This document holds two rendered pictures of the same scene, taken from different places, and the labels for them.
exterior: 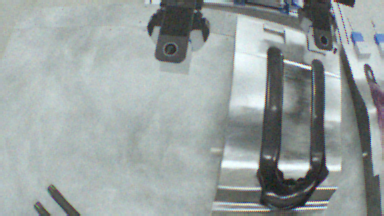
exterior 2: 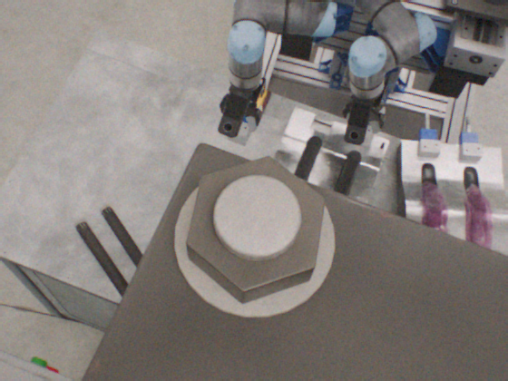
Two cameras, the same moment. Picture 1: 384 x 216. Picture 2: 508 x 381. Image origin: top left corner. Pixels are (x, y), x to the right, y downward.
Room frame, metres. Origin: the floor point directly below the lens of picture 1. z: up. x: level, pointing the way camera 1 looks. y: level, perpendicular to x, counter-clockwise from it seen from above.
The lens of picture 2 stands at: (-0.26, -0.21, 2.48)
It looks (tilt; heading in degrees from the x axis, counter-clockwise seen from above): 66 degrees down; 13
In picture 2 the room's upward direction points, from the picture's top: 6 degrees clockwise
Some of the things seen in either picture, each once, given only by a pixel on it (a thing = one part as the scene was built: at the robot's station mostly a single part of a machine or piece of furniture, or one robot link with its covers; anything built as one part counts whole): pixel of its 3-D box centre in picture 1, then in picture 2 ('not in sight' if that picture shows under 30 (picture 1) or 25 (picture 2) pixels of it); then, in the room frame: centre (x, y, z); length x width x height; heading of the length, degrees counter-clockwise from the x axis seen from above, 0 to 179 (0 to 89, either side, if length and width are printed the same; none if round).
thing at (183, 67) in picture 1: (180, 35); (246, 117); (0.59, 0.03, 0.93); 0.13 x 0.05 x 0.05; 177
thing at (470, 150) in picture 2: (379, 38); (468, 138); (0.77, -0.53, 0.86); 0.13 x 0.05 x 0.05; 14
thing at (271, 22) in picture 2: not in sight; (258, 12); (0.67, 0.04, 1.25); 0.11 x 0.11 x 0.08; 13
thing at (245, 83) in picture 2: not in sight; (244, 70); (0.57, 0.04, 1.17); 0.08 x 0.08 x 0.05
